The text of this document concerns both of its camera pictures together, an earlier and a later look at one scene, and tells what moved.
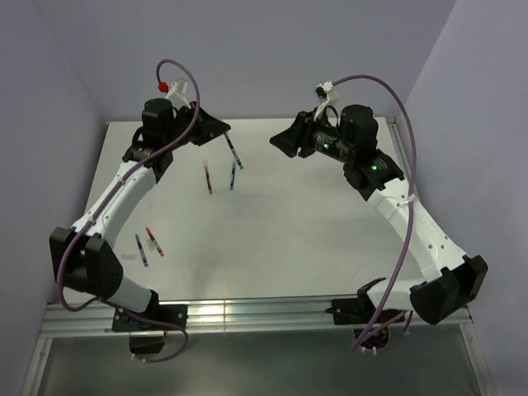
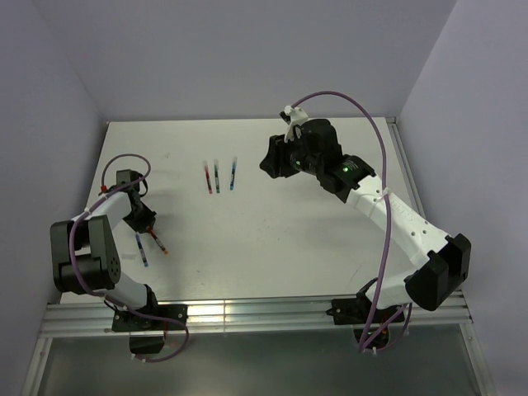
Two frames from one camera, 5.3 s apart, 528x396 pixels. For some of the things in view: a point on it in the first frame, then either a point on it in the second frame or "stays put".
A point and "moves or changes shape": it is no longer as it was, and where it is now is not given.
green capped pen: (233, 149) to (217, 176)
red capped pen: (154, 242) moves or changes shape
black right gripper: (299, 134) to (275, 156)
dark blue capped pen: (142, 251) stays put
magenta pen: (208, 179) stays put
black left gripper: (208, 127) to (148, 220)
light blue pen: (233, 176) stays put
